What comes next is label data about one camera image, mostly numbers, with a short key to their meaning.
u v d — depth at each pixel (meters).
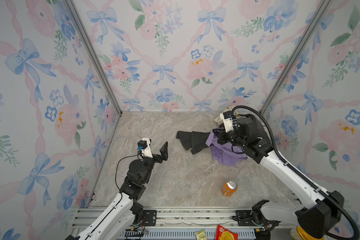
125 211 0.53
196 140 0.99
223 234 0.69
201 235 0.69
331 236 0.42
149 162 0.66
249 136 0.55
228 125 0.66
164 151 0.66
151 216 0.75
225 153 0.84
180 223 0.73
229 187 0.73
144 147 0.61
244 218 0.73
